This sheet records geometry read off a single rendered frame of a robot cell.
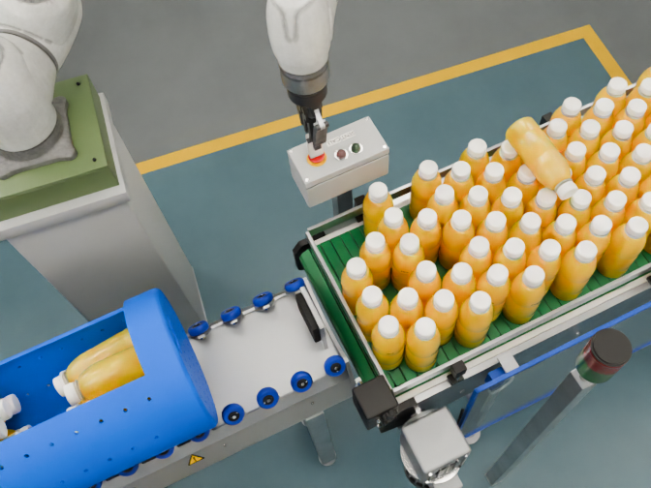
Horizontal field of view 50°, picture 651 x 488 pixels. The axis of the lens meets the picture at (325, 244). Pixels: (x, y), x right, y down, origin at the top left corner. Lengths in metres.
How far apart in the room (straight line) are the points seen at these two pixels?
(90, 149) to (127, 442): 0.70
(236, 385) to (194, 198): 1.45
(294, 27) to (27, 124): 0.68
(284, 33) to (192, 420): 0.67
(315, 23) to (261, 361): 0.71
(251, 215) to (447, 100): 0.96
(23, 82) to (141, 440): 0.75
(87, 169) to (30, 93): 0.20
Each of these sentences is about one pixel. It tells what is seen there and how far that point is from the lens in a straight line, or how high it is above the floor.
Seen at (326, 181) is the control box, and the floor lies 1.08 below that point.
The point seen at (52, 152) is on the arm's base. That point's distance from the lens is 1.67.
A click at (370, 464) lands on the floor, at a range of 2.36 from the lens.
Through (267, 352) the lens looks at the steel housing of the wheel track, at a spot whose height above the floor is 0.93.
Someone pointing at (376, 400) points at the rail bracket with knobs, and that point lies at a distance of 1.37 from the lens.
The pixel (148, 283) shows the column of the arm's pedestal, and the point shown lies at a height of 0.53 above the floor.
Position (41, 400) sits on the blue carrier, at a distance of 1.54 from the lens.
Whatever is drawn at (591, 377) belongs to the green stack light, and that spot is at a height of 1.18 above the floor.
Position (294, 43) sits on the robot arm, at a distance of 1.16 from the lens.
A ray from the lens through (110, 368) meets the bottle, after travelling 1.30.
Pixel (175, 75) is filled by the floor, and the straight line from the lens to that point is 3.24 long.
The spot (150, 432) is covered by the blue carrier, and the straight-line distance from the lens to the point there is 1.26.
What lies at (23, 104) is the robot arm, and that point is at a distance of 1.56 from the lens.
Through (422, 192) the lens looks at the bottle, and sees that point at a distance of 1.53.
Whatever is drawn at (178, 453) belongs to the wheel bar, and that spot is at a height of 0.92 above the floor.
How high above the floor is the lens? 2.33
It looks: 62 degrees down
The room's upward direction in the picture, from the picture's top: 8 degrees counter-clockwise
